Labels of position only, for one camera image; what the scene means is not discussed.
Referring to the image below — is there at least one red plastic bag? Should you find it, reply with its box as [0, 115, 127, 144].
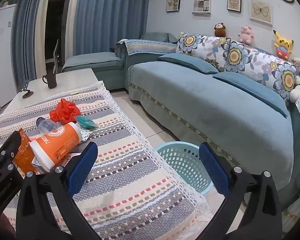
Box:
[49, 98, 81, 125]

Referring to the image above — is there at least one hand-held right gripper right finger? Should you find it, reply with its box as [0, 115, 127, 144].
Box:
[199, 142, 283, 240]

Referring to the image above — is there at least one pink pig plush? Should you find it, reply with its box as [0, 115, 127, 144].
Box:
[238, 25, 255, 43]

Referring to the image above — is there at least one floral sofa back cover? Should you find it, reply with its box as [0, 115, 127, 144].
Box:
[176, 32, 300, 103]

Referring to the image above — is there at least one brown monkey plush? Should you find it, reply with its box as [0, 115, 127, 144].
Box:
[214, 22, 227, 38]

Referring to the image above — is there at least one dark framed picture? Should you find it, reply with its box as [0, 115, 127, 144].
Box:
[166, 0, 182, 13]

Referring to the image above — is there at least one clear plastic bottle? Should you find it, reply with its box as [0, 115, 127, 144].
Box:
[36, 117, 63, 134]

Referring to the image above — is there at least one teal sofa footstool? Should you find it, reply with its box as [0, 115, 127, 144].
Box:
[62, 52, 125, 90]

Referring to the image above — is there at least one dark brown mug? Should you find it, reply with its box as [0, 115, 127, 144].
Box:
[42, 74, 57, 89]

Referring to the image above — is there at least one orange snack packet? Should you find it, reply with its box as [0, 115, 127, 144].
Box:
[14, 128, 40, 174]

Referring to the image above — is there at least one white refrigerator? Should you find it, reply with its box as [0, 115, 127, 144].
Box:
[0, 4, 18, 109]

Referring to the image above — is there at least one orange and white paper cup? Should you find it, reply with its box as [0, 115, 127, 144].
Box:
[29, 122, 83, 173]

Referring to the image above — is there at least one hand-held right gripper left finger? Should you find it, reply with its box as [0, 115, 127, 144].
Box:
[16, 142, 108, 240]

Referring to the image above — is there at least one butterfly framed picture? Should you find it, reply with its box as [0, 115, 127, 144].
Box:
[249, 0, 273, 25]

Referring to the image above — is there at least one light blue plastic basket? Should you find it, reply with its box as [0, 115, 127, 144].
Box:
[156, 141, 213, 195]

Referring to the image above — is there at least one flat teal cushion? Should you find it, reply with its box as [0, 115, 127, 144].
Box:
[212, 72, 289, 118]
[158, 53, 219, 75]

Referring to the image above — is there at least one yellow plush toy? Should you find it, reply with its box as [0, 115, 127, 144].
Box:
[273, 29, 294, 61]

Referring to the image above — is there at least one striped armrest cover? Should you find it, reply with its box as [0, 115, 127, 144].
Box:
[116, 39, 178, 57]

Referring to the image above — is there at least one dark chair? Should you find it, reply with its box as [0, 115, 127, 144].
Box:
[52, 39, 60, 74]

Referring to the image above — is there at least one white coffee table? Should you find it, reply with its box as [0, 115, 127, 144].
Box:
[5, 67, 103, 115]

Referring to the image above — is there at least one striped woven tablecloth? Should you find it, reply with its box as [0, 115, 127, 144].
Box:
[0, 81, 208, 240]

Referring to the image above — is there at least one white canvas picture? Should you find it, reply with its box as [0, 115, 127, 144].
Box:
[192, 0, 212, 14]

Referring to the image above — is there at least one small dark ornament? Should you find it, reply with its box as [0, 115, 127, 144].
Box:
[22, 82, 33, 99]

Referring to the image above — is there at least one teal plastic packet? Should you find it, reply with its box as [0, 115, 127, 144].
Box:
[74, 116, 98, 130]

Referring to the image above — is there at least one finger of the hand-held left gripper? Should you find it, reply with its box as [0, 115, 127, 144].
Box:
[0, 131, 22, 178]

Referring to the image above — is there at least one crown framed picture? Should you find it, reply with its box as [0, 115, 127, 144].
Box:
[227, 0, 242, 12]

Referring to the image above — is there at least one teal sofa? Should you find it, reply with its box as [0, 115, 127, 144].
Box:
[115, 32, 300, 210]

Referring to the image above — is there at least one polka dot wrapper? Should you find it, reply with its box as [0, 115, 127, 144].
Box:
[79, 129, 93, 143]

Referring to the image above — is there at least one blue striped curtain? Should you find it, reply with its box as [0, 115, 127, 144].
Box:
[11, 0, 47, 85]
[72, 0, 150, 55]

